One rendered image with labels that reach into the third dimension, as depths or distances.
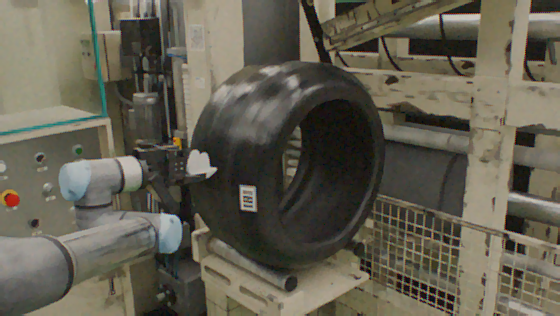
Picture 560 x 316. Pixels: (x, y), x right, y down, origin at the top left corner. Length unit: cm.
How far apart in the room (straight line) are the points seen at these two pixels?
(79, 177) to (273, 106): 46
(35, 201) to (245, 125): 80
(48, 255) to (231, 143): 61
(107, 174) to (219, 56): 62
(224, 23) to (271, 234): 63
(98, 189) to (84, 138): 71
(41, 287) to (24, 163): 101
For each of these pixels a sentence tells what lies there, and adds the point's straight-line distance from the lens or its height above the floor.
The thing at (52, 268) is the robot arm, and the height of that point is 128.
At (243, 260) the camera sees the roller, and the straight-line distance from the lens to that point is 148.
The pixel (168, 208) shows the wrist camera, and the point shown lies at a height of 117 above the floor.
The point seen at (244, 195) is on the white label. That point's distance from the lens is 120.
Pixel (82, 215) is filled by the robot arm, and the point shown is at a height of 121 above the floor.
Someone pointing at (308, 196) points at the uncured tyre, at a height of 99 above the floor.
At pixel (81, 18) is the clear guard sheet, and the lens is 170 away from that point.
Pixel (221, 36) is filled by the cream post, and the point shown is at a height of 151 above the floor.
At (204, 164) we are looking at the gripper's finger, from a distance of 119.
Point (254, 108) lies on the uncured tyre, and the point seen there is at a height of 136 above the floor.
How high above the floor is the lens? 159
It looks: 18 degrees down
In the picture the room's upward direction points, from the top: 3 degrees counter-clockwise
